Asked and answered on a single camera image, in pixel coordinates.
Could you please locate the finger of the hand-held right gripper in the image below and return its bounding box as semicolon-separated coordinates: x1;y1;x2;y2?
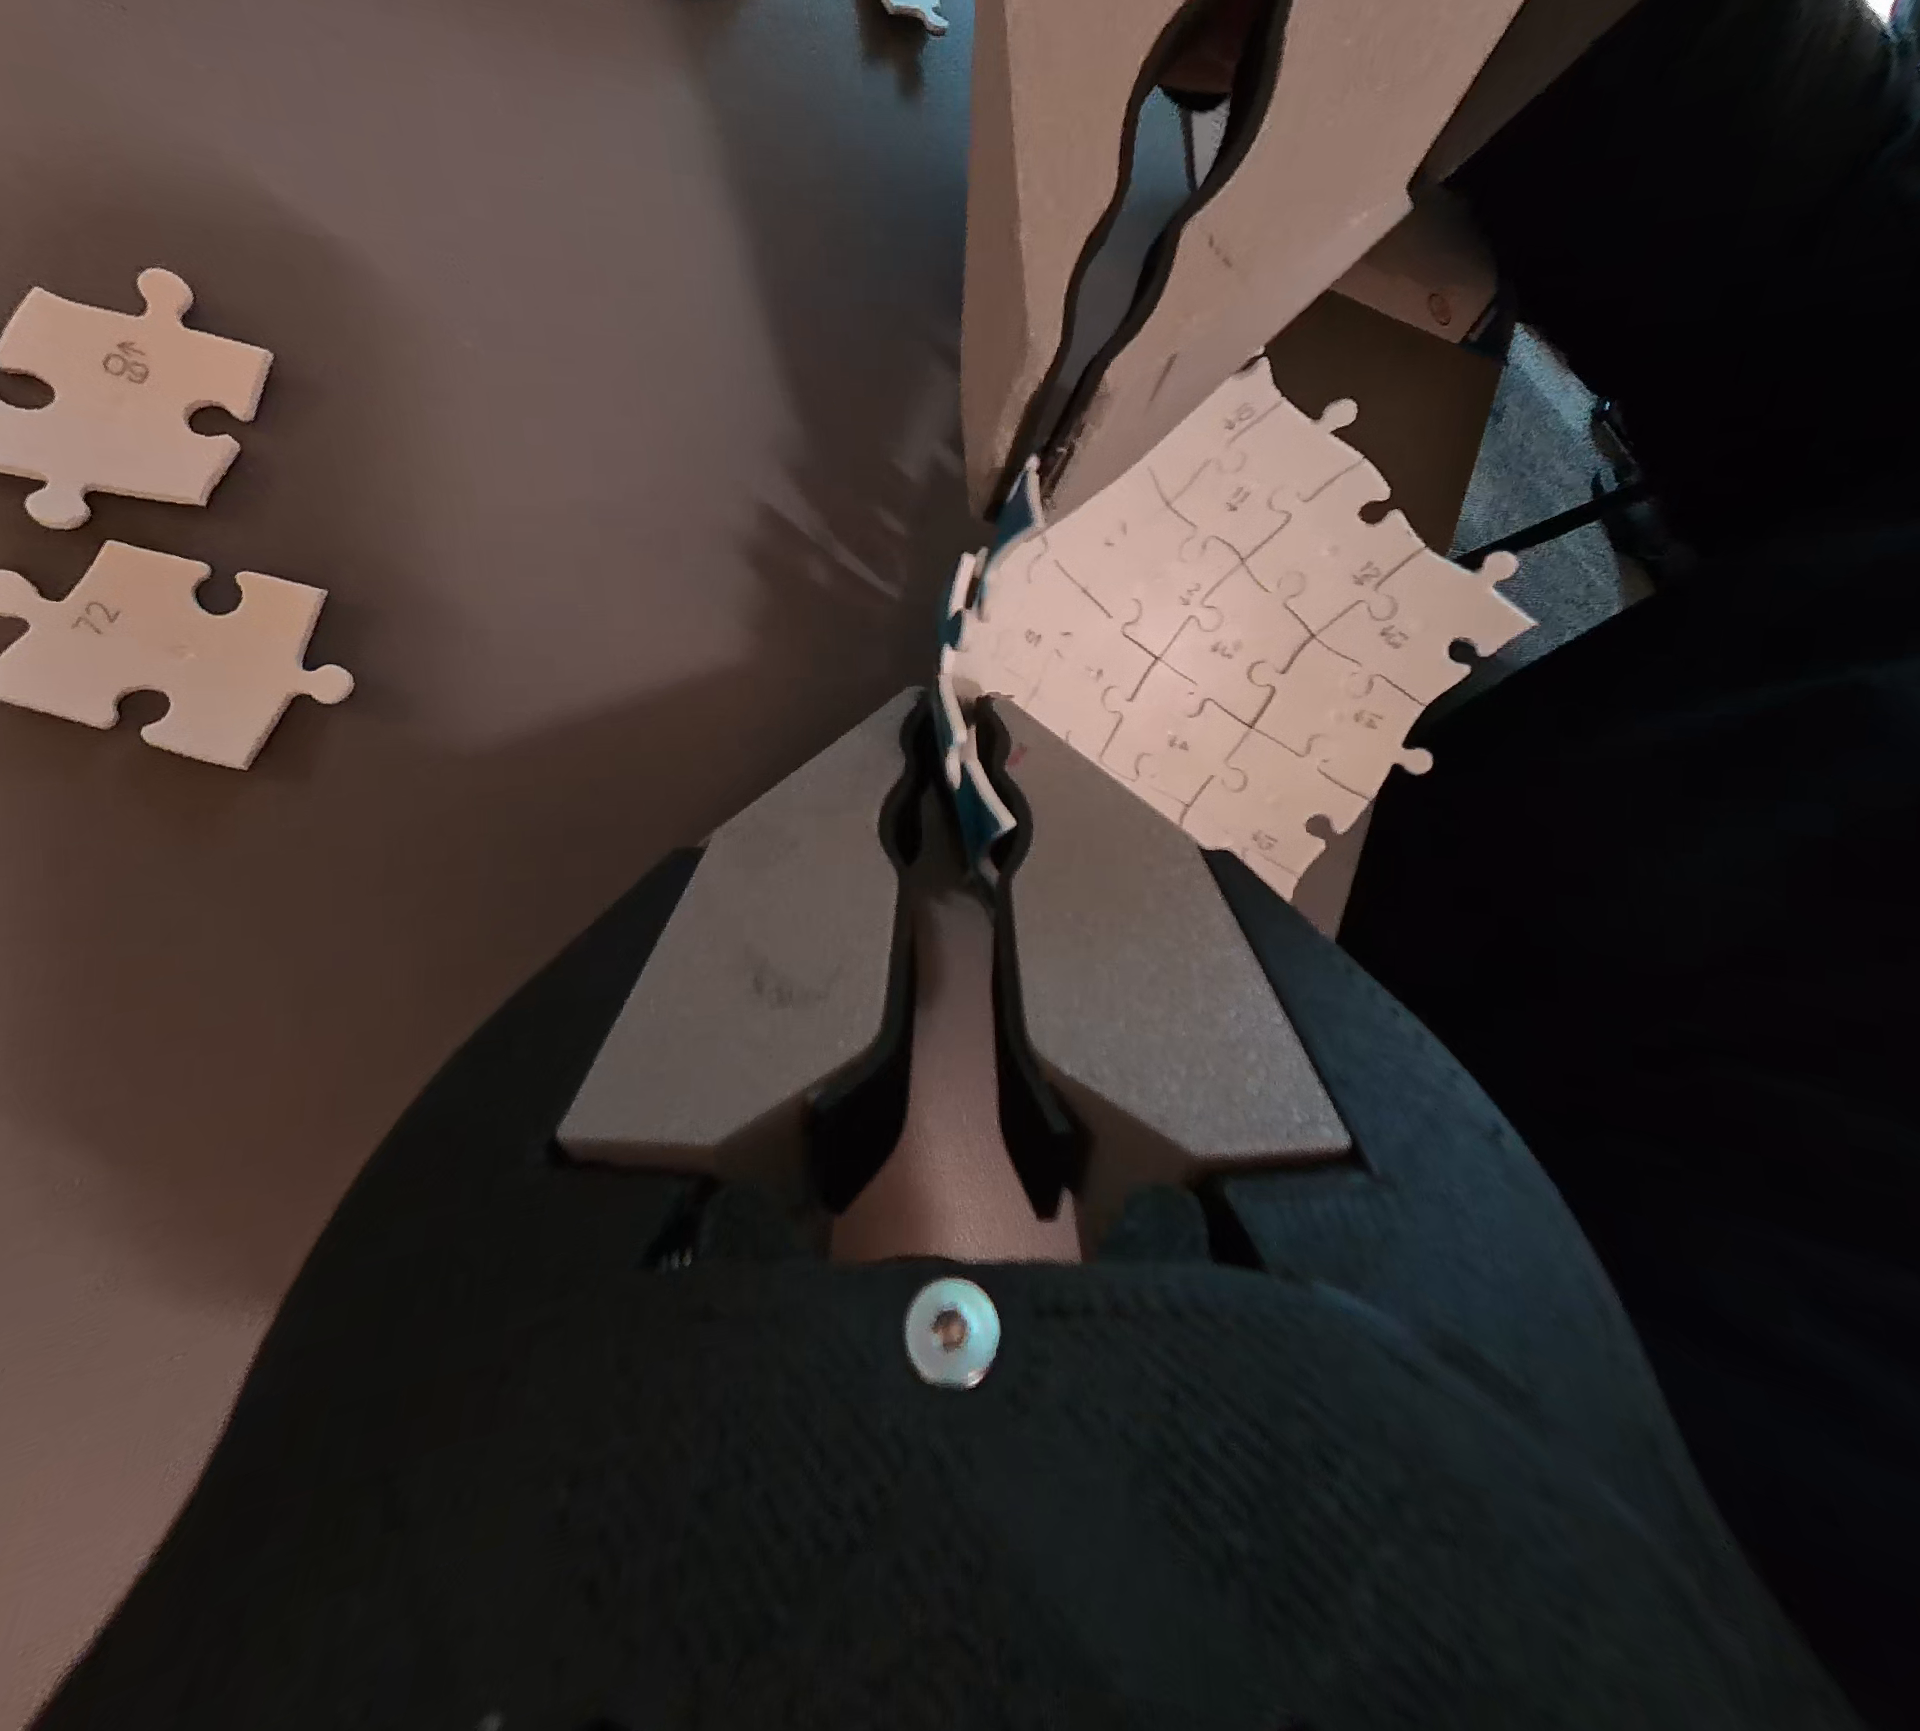
960;0;1283;522
1042;0;1655;496

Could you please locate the person's dark-clothed torso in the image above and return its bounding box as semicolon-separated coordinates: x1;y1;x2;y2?
1333;412;1920;1731

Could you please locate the partly built puzzle ball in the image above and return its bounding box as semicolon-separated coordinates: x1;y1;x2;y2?
936;354;1541;912

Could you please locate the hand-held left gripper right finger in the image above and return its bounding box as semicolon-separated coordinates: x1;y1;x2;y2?
974;694;1351;1224

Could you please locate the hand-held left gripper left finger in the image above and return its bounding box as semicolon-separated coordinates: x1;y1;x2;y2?
554;688;923;1216

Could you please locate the person's right forearm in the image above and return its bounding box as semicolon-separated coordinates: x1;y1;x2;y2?
1415;0;1920;534

